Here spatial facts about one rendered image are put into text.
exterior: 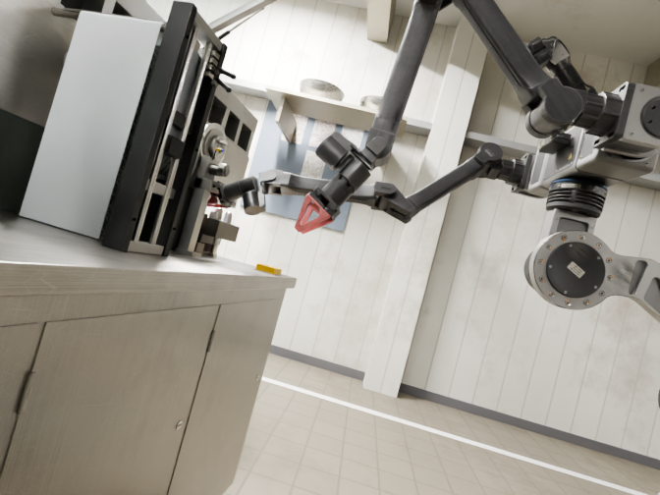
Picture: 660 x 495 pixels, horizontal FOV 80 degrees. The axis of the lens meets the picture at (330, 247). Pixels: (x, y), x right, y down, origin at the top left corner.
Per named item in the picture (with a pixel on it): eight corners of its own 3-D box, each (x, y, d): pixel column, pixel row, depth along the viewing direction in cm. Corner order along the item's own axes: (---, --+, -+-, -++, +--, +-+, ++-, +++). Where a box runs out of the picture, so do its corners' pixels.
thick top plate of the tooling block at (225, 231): (215, 237, 135) (220, 220, 135) (118, 210, 144) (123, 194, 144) (235, 242, 151) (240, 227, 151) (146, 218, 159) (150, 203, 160)
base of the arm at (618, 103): (623, 137, 80) (636, 81, 81) (582, 128, 81) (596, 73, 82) (597, 150, 89) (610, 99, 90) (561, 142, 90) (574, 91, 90)
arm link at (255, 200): (278, 185, 136) (275, 169, 128) (283, 213, 131) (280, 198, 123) (243, 191, 135) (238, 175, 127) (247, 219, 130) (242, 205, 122)
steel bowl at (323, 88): (341, 120, 363) (345, 104, 364) (338, 101, 323) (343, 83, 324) (299, 110, 367) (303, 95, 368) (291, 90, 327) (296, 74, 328)
